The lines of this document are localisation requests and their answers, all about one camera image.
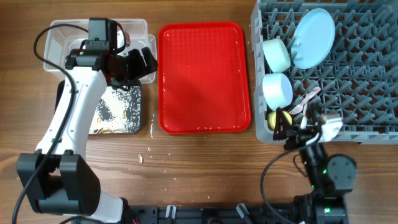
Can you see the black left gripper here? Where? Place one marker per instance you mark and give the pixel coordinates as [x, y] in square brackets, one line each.
[140, 68]

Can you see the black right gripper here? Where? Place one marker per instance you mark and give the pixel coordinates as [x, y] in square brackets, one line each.
[299, 137]

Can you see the white plastic spoon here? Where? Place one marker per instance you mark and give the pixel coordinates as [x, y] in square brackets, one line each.
[304, 120]

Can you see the white plastic fork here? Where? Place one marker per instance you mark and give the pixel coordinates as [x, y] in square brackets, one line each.
[298, 108]

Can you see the yellow plastic cup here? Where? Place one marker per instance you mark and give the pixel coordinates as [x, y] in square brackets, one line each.
[271, 119]

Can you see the light blue bowl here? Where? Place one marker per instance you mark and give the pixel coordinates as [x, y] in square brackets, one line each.
[277, 90]

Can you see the rice and food scraps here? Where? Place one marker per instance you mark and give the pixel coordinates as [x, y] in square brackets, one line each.
[118, 109]

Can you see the green bowl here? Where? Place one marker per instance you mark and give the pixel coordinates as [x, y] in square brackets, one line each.
[276, 55]

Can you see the light blue plate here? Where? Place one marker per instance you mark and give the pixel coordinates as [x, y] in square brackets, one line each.
[314, 37]

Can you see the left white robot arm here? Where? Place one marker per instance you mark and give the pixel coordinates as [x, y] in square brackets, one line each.
[56, 178]

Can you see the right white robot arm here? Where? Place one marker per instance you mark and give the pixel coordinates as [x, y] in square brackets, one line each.
[330, 177]

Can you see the black food waste tray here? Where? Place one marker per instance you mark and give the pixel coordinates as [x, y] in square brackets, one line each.
[136, 109]

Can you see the grey dishwasher rack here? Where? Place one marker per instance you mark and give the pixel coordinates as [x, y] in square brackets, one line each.
[358, 78]

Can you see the clear plastic waste bin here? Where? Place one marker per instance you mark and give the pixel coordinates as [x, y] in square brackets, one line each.
[60, 41]

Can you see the red plastic tray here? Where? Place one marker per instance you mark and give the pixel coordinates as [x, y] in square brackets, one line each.
[203, 80]

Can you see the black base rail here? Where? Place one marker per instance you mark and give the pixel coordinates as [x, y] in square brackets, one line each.
[241, 213]

